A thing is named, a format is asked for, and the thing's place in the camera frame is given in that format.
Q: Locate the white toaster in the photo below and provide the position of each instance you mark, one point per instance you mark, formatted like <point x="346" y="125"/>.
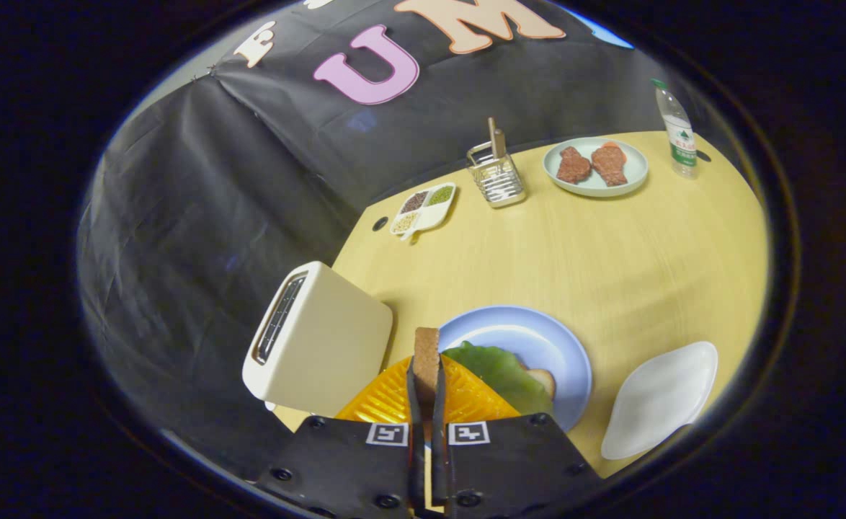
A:
<point x="329" y="346"/>

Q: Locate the pale green plate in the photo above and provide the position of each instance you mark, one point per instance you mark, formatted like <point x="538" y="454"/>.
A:
<point x="635" y="169"/>

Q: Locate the white leaf-shaped plate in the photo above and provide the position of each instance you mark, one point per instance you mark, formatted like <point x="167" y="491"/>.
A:
<point x="661" y="400"/>

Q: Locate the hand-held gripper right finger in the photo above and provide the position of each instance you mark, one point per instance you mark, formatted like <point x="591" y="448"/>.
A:
<point x="509" y="468"/>

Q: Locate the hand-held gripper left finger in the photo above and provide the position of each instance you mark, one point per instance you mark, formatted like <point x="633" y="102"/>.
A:
<point x="344" y="461"/>

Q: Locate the blue round plate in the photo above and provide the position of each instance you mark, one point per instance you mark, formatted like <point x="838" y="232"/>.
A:
<point x="538" y="339"/>

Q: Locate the brown meat patty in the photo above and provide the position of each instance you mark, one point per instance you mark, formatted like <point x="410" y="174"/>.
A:
<point x="573" y="166"/>
<point x="610" y="164"/>

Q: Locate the clear plastic water bottle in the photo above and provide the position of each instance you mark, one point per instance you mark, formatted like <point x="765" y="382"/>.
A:
<point x="680" y="137"/>

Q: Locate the white divided condiment dish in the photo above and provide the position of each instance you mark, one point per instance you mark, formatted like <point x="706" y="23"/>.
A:
<point x="423" y="210"/>

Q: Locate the toasted bread slice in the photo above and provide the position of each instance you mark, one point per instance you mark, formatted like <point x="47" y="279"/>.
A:
<point x="426" y="353"/>

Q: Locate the green lettuce leaf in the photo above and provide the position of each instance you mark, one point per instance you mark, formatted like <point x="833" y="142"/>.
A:
<point x="499" y="371"/>

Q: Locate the black backdrop cloth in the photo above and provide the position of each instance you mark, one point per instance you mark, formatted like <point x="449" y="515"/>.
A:
<point x="199" y="202"/>

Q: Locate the white bread slice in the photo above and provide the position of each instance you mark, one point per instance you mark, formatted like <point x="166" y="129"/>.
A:
<point x="544" y="380"/>

